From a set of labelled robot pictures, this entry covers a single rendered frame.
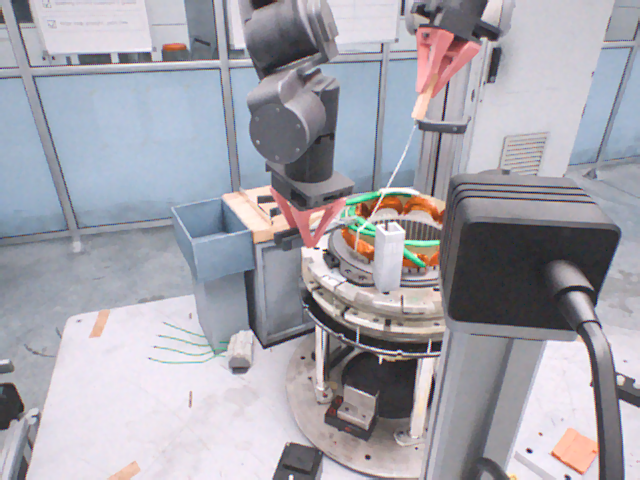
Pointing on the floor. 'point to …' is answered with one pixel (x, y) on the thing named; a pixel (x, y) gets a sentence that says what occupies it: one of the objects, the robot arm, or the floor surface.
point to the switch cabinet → (533, 87)
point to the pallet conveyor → (20, 441)
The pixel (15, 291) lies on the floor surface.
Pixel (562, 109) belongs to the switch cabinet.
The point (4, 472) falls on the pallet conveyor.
